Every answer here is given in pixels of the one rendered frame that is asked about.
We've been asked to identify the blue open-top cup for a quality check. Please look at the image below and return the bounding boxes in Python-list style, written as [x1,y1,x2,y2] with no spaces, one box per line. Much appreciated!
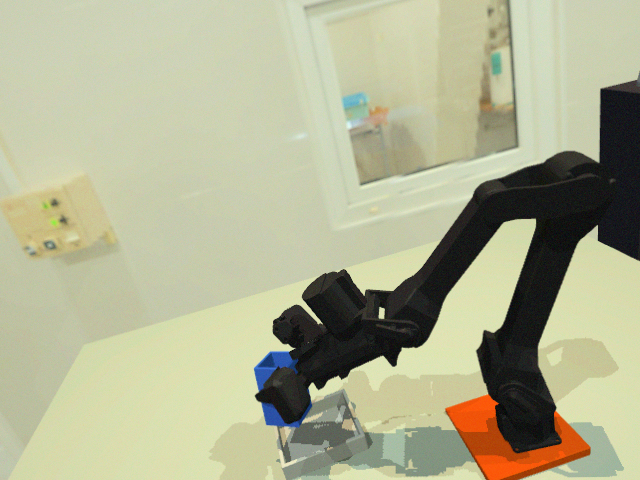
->
[254,351,312,427]

